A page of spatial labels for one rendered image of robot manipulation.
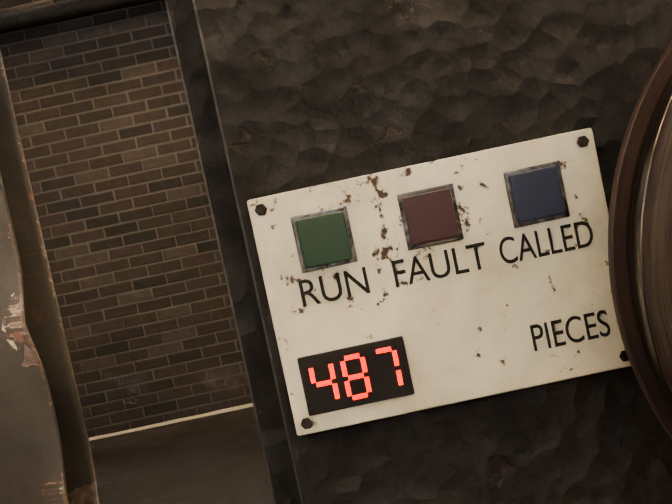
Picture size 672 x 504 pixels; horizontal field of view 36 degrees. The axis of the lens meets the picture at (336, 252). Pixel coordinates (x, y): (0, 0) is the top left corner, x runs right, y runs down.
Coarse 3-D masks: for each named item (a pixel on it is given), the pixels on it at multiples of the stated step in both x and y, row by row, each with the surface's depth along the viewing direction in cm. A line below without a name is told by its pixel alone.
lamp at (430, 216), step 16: (432, 192) 76; (448, 192) 76; (416, 208) 76; (432, 208) 76; (448, 208) 76; (416, 224) 76; (432, 224) 76; (448, 224) 76; (416, 240) 76; (432, 240) 76
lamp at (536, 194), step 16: (512, 176) 76; (528, 176) 76; (544, 176) 76; (512, 192) 76; (528, 192) 76; (544, 192) 76; (560, 192) 76; (528, 208) 76; (544, 208) 76; (560, 208) 76
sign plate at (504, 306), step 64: (320, 192) 76; (384, 192) 76; (576, 192) 76; (384, 256) 76; (448, 256) 76; (512, 256) 76; (576, 256) 76; (320, 320) 76; (384, 320) 76; (448, 320) 77; (512, 320) 77; (576, 320) 77; (384, 384) 76; (448, 384) 77; (512, 384) 77
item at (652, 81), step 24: (648, 96) 69; (648, 120) 69; (624, 144) 69; (624, 168) 69; (624, 192) 69; (624, 216) 69; (624, 240) 70; (624, 264) 70; (624, 288) 70; (624, 312) 70; (624, 336) 70; (648, 384) 70
